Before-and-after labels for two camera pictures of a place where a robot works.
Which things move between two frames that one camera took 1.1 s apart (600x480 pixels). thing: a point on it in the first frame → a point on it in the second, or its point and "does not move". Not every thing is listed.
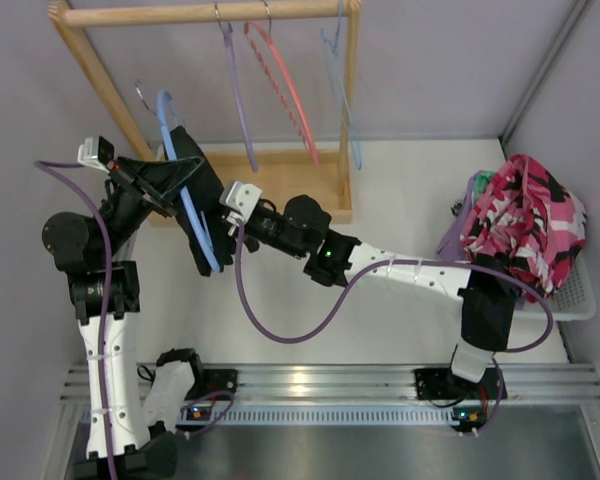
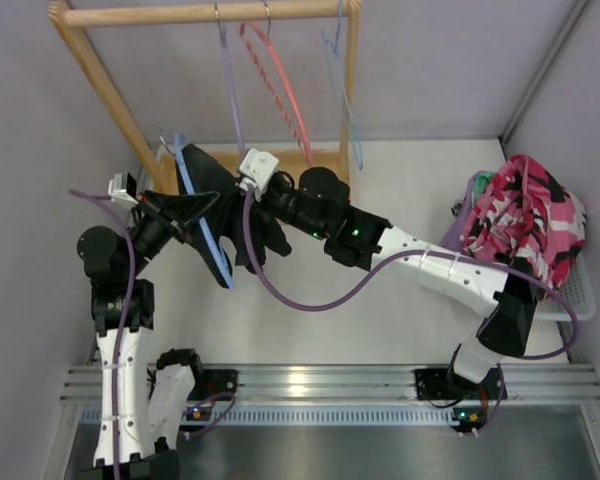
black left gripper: [143, 185] → [163, 216]
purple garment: [451, 246] does not move
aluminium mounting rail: [378, 383] does not move
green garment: [481, 180] does not move
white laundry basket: [575, 299] does not move
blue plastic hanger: [165, 102] → [223, 263]
